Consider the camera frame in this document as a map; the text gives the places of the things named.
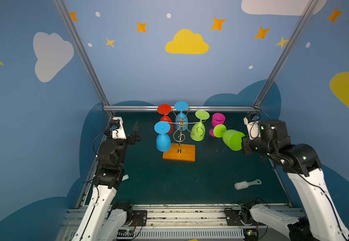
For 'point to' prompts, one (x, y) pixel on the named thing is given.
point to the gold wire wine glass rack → (177, 135)
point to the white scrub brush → (243, 185)
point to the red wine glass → (164, 109)
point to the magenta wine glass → (217, 118)
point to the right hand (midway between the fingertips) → (245, 136)
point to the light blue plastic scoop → (125, 177)
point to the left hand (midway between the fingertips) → (124, 122)
